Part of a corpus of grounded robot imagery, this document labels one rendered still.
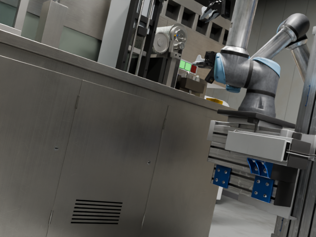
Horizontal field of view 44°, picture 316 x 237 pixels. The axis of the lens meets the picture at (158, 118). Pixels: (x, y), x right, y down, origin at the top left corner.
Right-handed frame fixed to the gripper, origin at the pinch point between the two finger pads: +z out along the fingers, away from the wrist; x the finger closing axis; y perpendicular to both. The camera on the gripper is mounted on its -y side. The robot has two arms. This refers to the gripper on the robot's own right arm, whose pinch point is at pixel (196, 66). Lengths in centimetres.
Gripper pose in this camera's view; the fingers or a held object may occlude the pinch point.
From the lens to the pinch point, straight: 223.1
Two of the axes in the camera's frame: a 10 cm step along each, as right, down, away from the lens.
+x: -7.4, -1.9, -6.4
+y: 2.1, -9.8, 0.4
